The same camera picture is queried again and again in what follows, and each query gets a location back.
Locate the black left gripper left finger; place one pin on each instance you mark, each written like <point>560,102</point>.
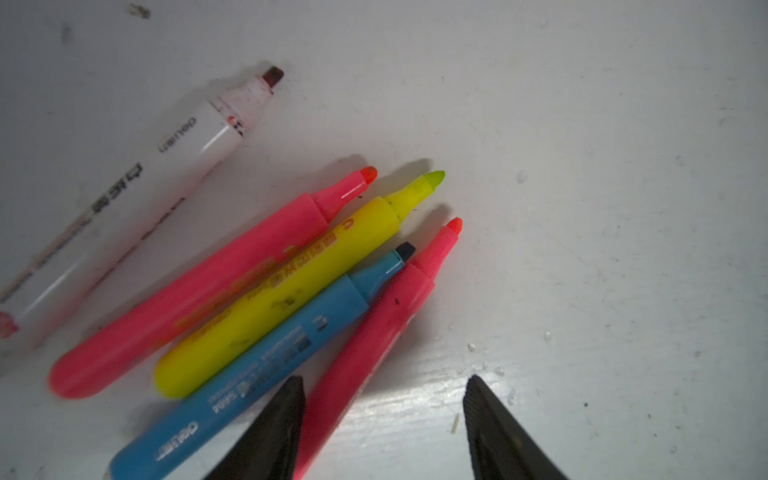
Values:
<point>269,447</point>

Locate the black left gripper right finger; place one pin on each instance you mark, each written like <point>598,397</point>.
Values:
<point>499,446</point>

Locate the pink-red highlighter pen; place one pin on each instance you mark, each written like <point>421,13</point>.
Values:
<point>373,340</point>

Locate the blue highlighter pen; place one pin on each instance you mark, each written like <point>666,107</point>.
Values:
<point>212,407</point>

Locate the pink highlighter pen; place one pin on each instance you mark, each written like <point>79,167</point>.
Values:
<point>107,355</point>

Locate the yellow highlighter pen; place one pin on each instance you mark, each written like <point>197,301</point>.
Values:
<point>240,326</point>

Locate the white marker pen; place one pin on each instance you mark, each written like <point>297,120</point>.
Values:
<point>129,210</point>

